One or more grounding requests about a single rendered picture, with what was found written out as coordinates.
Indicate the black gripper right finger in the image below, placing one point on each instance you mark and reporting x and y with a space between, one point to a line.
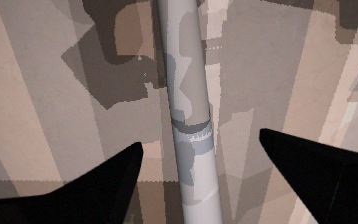
324 177

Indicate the grey metal pipe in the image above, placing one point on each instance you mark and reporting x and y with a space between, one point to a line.
190 112

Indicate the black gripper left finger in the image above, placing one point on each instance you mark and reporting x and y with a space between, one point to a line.
101 196

